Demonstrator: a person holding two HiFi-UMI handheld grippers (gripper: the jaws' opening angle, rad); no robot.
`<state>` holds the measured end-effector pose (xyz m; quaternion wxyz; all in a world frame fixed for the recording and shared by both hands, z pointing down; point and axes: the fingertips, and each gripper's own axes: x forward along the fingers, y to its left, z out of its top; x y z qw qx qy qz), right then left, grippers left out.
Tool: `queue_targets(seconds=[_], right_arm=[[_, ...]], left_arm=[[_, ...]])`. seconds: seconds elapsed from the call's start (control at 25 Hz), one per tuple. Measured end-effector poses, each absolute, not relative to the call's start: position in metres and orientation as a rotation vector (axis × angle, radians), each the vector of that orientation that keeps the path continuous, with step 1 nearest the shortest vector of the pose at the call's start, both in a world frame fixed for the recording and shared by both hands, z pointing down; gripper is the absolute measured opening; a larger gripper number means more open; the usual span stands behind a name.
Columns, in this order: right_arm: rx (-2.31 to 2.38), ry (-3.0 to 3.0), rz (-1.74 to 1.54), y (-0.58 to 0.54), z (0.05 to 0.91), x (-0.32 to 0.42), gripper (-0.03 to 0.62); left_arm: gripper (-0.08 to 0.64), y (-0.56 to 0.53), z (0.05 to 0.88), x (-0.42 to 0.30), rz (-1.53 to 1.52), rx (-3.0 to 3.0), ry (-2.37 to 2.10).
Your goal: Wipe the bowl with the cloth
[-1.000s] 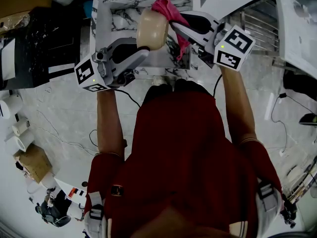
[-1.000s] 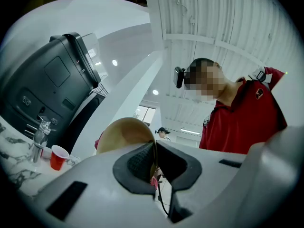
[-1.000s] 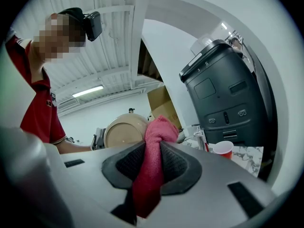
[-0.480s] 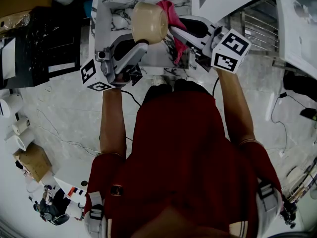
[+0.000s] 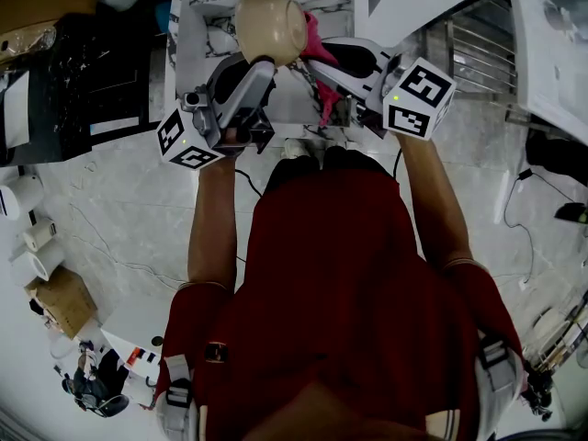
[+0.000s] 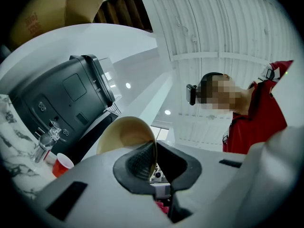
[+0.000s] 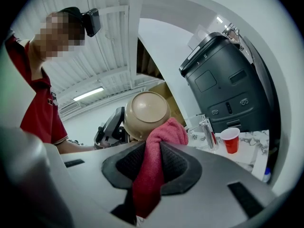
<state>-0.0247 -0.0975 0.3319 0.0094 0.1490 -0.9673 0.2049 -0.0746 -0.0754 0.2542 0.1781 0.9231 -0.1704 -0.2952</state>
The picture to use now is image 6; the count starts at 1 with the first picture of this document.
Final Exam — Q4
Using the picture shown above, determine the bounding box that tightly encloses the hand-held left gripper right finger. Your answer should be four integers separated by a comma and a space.
158, 140, 247, 224

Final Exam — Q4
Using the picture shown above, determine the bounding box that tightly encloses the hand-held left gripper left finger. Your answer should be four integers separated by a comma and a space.
33, 141, 173, 228

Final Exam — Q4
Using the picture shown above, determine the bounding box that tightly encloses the beige bowl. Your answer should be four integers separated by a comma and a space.
96, 116, 159, 182

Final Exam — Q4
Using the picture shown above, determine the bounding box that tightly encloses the red cloth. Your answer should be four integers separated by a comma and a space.
155, 199, 171, 215

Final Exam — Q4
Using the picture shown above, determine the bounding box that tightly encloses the red plastic cup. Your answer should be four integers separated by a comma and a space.
51, 152, 75, 178

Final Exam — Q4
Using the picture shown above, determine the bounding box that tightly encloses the chrome faucet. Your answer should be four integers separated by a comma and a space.
32, 120, 63, 164

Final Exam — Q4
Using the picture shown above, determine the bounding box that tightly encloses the person's red shirt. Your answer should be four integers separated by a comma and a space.
222, 60, 295, 154

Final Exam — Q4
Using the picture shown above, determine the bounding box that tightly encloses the black balcony railing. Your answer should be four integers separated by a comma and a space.
104, 101, 122, 116

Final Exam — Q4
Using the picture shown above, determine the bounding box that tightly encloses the person's head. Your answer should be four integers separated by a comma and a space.
199, 72, 254, 115

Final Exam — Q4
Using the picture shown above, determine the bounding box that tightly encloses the white marble sink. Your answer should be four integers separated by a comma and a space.
0, 94, 59, 200

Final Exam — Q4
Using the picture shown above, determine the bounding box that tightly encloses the dark grey boxy machine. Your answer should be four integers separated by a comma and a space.
8, 54, 116, 162

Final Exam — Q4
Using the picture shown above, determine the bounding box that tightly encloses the brown wooden staircase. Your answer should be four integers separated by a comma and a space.
92, 0, 154, 33

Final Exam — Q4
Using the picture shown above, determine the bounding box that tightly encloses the large cardboard box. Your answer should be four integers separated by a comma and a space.
9, 0, 105, 51

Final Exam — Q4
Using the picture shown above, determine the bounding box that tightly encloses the black head-worn camera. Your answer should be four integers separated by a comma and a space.
186, 84, 198, 106

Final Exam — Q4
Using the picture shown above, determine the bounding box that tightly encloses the grey backpack strap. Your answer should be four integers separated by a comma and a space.
260, 63, 281, 82

